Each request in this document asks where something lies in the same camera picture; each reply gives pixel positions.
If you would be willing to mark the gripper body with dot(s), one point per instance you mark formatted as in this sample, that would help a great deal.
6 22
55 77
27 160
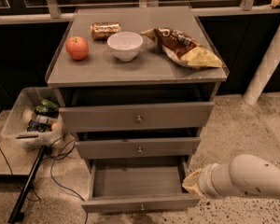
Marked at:
204 180

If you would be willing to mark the grey bottom drawer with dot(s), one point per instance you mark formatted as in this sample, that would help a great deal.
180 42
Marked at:
138 184

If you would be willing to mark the grey drawer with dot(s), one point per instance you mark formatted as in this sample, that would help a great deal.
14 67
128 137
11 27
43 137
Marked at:
131 148
104 118
138 184

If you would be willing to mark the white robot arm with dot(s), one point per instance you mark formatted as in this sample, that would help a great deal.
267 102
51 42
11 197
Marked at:
245 176

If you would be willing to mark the grey middle drawer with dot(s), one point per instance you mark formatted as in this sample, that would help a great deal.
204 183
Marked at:
131 148

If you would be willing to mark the grey top drawer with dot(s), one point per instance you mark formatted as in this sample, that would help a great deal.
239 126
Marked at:
104 118

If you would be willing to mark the grey drawer cabinet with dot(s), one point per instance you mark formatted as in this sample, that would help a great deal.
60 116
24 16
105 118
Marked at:
150 78

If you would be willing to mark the brown chip bag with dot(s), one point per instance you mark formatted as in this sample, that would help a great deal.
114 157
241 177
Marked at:
183 49

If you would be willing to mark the white bowl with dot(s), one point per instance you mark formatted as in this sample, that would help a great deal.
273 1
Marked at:
125 45

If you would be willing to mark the dark blue snack bag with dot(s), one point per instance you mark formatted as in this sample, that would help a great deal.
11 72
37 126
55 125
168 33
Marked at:
34 126

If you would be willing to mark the green snack bag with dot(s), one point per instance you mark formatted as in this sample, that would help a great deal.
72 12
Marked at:
46 106

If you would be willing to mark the red apple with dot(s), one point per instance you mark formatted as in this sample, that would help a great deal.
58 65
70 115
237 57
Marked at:
77 47

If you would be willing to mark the black metal bar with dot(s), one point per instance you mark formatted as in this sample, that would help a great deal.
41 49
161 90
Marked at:
16 214

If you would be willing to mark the clear plastic bin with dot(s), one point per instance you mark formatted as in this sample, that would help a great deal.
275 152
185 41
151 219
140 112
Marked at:
15 128

